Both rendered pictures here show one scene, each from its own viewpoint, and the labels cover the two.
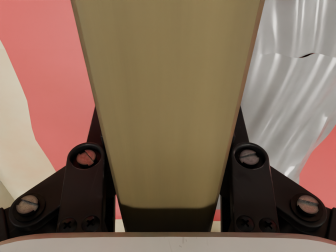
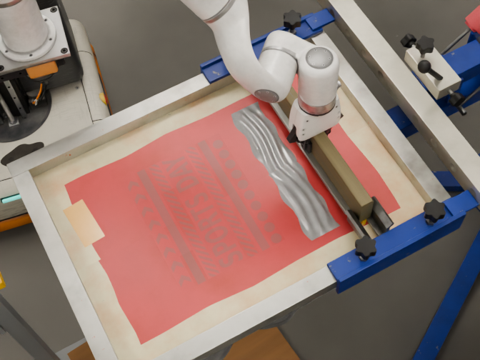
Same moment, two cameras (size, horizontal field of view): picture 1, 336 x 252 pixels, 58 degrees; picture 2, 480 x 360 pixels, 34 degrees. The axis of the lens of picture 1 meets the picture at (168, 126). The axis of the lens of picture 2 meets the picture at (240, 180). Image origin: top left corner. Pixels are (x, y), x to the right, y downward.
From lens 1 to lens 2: 1.58 m
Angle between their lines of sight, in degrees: 23
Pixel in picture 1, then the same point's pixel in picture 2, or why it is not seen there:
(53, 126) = not seen: hidden behind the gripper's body
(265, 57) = (291, 161)
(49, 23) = (340, 146)
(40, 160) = not seen: hidden behind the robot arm
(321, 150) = (247, 146)
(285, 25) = (293, 168)
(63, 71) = (333, 136)
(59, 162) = not seen: hidden behind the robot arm
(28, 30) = (343, 142)
